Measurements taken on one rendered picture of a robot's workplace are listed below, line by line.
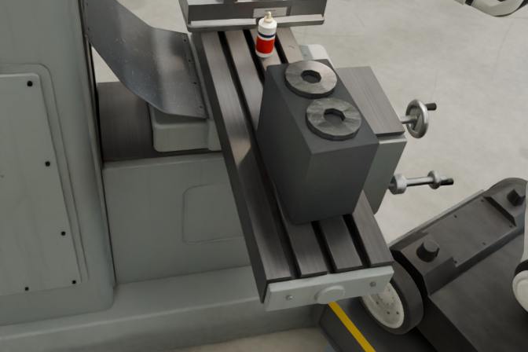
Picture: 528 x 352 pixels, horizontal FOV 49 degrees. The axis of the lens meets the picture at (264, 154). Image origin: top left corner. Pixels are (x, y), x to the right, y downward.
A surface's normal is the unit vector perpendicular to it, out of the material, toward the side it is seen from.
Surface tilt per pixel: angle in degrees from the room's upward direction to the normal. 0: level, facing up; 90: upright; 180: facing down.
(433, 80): 0
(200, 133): 90
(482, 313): 0
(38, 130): 89
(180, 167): 90
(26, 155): 89
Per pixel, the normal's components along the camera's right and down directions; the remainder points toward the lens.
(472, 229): 0.11, -0.68
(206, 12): 0.26, 0.72
